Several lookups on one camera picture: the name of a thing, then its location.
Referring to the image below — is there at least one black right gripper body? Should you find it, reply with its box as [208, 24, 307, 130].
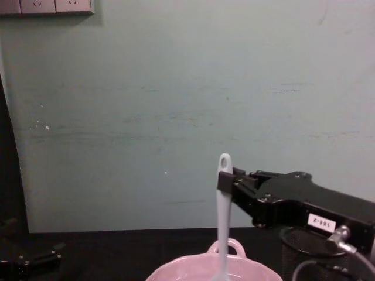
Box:
[251, 171, 375, 255]

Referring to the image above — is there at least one pale blue plastic spoon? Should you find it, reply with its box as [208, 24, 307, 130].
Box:
[214, 152, 235, 281]

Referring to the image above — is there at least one black mesh cup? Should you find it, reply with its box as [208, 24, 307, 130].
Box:
[278, 226, 375, 281]

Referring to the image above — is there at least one black table cloth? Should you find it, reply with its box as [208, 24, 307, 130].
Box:
[0, 225, 375, 281]

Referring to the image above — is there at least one grey cable with silver plug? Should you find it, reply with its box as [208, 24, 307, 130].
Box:
[292, 224, 375, 281]

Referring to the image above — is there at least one pink ceramic bowl with handles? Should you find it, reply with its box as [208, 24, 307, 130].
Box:
[145, 237, 284, 281]

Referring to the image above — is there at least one grey wall socket panel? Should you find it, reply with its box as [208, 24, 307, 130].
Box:
[0, 0, 22, 15]
[55, 0, 95, 15]
[20, 0, 57, 15]

